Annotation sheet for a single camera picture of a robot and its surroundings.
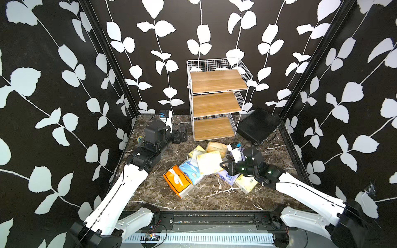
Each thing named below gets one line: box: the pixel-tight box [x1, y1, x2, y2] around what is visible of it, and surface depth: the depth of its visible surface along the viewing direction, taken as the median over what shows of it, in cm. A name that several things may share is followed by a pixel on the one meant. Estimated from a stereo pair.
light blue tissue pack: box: [178, 158, 204, 186], surface depth 88 cm
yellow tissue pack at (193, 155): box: [188, 144, 207, 167], surface depth 95 cm
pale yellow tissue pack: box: [234, 173, 259, 195], surface depth 84 cm
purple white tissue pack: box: [215, 169, 240, 186], surface depth 84 cm
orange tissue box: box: [162, 164, 194, 199], surface depth 81 cm
